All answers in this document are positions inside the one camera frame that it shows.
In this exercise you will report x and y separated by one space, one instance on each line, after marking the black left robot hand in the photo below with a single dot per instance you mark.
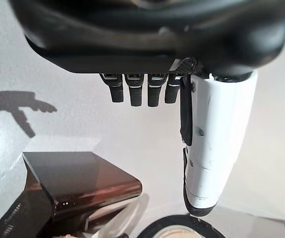
157 37

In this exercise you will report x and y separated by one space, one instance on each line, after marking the washing machine glass door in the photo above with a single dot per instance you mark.
177 228

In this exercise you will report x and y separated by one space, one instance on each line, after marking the grey front-load washing machine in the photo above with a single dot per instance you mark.
256 223

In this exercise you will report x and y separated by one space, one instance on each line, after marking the glossy brown stand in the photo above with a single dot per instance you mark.
82 178

